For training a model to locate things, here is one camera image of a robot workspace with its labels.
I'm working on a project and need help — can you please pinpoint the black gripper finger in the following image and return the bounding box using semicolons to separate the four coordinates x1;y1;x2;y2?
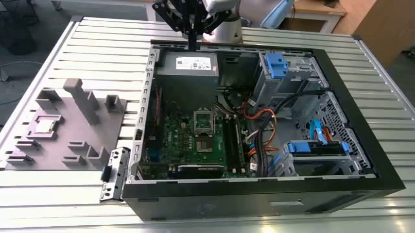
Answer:
192;0;228;51
152;0;194;51

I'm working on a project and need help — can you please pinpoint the silver CPU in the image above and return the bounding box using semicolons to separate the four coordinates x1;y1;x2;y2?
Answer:
35;120;56;133

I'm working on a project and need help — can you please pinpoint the CPU socket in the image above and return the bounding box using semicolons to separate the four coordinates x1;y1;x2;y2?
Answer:
195;135;215;154

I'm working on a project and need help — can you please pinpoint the pale blue teach pendant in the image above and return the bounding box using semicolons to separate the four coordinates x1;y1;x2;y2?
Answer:
259;0;295;29

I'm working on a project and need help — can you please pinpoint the blue drive bay latch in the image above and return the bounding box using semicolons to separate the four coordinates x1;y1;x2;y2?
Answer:
264;52;290;79

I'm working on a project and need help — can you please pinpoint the grey power supply unit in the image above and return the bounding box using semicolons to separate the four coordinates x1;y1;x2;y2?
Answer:
155;50;220;110

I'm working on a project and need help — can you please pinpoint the silver drive cage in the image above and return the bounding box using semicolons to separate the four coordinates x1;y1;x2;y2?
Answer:
252;51;329;116

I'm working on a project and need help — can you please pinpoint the black bin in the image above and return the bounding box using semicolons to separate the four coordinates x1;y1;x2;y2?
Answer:
0;13;38;56

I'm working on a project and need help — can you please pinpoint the black RAM slot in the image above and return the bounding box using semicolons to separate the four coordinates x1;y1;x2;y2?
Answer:
231;114;247;173
223;114;240;173

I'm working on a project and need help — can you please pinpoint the green motherboard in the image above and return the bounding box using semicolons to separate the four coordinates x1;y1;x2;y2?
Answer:
144;106;252;180

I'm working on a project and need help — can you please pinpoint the brown wooden cabinet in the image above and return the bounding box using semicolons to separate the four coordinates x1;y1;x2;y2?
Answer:
351;0;415;68

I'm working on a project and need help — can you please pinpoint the grey parts rack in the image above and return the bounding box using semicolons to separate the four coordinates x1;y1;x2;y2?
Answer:
4;78;130;172

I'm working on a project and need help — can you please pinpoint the black graphics card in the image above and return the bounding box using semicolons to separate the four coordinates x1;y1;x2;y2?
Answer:
176;164;226;180

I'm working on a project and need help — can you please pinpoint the hard disk in blue carrier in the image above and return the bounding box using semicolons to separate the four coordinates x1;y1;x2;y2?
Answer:
285;140;350;156

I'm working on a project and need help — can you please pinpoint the silver disk bay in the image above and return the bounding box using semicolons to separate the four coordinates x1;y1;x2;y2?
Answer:
282;140;369;177

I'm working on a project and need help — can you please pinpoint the black open PC case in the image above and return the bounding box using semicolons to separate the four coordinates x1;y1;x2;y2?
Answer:
122;38;407;221

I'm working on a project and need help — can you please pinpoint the wooden desk white frame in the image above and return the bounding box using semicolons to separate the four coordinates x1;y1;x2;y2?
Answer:
146;0;349;34

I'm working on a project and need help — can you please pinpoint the orange wire bundle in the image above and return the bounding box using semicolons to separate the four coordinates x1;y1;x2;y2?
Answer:
242;108;280;156

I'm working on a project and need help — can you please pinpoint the blue data cable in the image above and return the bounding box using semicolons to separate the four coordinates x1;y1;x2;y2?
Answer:
268;154;283;176
309;119;329;144

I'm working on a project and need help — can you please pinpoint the black cable bundle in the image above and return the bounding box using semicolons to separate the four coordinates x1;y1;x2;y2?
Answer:
254;90;327;177

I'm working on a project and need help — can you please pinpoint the blue floor cable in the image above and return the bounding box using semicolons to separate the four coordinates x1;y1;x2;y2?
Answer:
0;96;24;106

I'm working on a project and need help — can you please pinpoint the silver slot bracket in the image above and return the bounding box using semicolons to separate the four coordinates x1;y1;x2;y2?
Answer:
99;146;132;203

